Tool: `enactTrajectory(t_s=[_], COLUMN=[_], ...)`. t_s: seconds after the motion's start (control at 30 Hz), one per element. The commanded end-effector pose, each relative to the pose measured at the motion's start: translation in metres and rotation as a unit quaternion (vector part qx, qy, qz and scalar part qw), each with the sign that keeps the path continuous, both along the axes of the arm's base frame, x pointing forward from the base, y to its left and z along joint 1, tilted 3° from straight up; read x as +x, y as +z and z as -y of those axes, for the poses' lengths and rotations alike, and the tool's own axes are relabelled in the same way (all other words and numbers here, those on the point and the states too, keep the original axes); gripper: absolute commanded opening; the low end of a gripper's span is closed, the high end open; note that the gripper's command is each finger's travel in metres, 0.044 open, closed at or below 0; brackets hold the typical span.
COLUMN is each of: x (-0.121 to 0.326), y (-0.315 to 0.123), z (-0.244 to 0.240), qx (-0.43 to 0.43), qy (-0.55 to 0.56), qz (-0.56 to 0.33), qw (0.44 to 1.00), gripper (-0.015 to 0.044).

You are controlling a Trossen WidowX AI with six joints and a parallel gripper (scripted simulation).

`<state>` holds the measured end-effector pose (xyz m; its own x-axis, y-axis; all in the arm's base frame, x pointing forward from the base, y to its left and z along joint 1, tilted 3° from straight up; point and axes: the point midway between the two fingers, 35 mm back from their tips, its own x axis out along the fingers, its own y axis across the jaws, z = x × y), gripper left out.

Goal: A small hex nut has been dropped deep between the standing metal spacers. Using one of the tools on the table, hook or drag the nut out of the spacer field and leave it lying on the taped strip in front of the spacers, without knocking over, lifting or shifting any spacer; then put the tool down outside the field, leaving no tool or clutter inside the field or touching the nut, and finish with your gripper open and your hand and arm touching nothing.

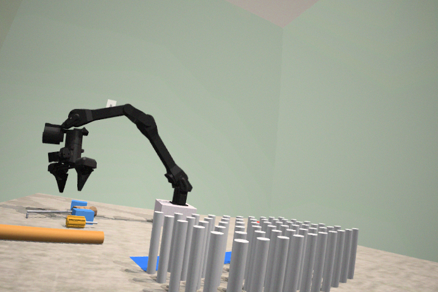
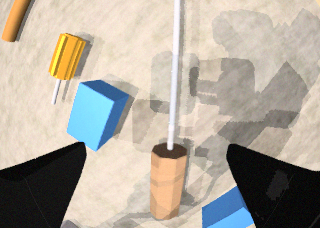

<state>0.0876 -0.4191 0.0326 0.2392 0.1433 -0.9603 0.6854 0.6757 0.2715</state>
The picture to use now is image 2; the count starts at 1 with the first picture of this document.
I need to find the blue cube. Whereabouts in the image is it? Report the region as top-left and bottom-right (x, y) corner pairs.
(201, 187), (253, 228)
(67, 80), (129, 151)

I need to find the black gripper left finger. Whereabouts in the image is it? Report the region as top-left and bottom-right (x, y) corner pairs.
(0, 141), (87, 228)

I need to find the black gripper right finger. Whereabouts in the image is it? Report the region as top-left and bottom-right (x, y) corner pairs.
(225, 143), (320, 228)

